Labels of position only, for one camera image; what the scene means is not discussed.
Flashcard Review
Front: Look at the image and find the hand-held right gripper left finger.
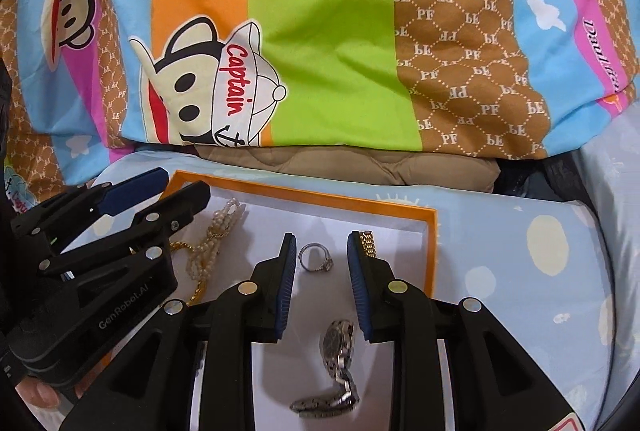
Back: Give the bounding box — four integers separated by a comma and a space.
57, 232, 299, 431

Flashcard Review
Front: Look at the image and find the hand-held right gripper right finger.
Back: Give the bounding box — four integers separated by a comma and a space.
346, 231, 581, 431

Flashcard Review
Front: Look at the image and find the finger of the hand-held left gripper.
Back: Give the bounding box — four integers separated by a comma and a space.
10, 168, 170, 240
37, 182, 211, 280

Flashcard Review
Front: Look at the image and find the silver ring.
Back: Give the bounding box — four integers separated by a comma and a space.
298, 242, 335, 273

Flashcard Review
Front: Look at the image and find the pearl necklace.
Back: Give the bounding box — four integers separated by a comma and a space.
186, 198, 247, 279

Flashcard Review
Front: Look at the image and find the silver wristwatch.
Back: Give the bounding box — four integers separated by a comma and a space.
290, 318, 360, 414

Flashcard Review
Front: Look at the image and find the orange cardboard box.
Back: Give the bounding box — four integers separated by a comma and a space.
100, 170, 440, 431

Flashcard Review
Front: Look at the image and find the gold cuff bracelet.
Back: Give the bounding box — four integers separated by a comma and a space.
169, 238, 208, 307

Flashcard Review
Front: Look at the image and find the person's left hand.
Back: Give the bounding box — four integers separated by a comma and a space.
17, 378, 81, 409

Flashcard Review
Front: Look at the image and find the tan quilted cloth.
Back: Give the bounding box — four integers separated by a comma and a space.
192, 144, 501, 199

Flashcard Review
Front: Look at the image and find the dark cloth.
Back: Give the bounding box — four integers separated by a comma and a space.
500, 158, 586, 203

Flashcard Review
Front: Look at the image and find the colourful striped cartoon blanket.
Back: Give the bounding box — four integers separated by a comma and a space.
0, 0, 640, 212

